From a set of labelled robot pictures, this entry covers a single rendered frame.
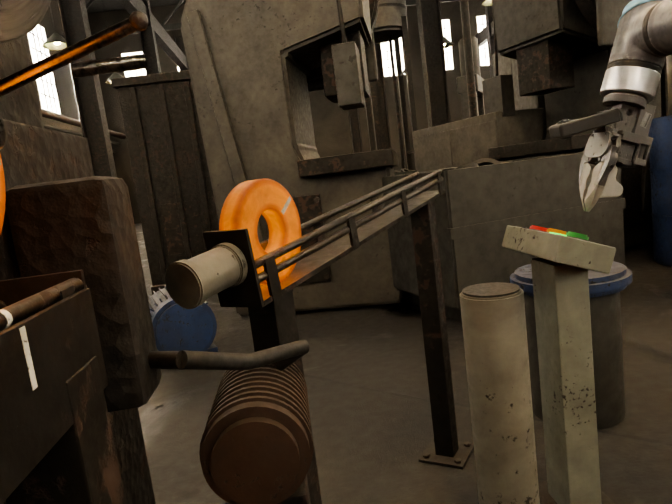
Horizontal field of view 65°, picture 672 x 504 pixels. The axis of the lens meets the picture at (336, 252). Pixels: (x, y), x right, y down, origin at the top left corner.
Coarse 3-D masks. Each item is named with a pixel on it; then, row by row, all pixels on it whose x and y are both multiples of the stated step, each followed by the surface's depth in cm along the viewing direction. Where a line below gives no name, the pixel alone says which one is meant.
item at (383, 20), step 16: (384, 0) 835; (400, 0) 848; (384, 16) 838; (400, 16) 848; (384, 32) 858; (400, 32) 871; (400, 64) 921; (400, 80) 924; (400, 96) 928; (368, 112) 926; (368, 128) 931; (400, 128) 905; (416, 128) 875; (400, 144) 909
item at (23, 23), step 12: (0, 0) 36; (12, 0) 38; (24, 0) 40; (36, 0) 42; (48, 0) 45; (0, 12) 36; (12, 12) 38; (24, 12) 40; (36, 12) 42; (0, 24) 36; (12, 24) 38; (24, 24) 39; (36, 24) 42; (0, 36) 36; (12, 36) 37
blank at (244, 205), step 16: (240, 192) 71; (256, 192) 73; (272, 192) 76; (288, 192) 80; (224, 208) 71; (240, 208) 70; (256, 208) 73; (272, 208) 76; (288, 208) 79; (224, 224) 70; (240, 224) 70; (256, 224) 73; (272, 224) 79; (288, 224) 79; (256, 240) 73; (272, 240) 79; (288, 240) 79; (256, 256) 72; (288, 256) 79; (288, 272) 79
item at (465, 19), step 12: (468, 12) 635; (468, 24) 636; (468, 36) 638; (468, 48) 640; (468, 60) 642; (468, 72) 645; (468, 84) 647; (468, 96) 651; (60, 120) 1368; (72, 120) 1435; (72, 132) 1488
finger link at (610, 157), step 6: (612, 144) 94; (612, 150) 93; (606, 156) 94; (612, 156) 93; (606, 162) 93; (612, 162) 93; (606, 168) 93; (612, 168) 93; (600, 174) 94; (606, 174) 94; (600, 180) 94; (606, 180) 95
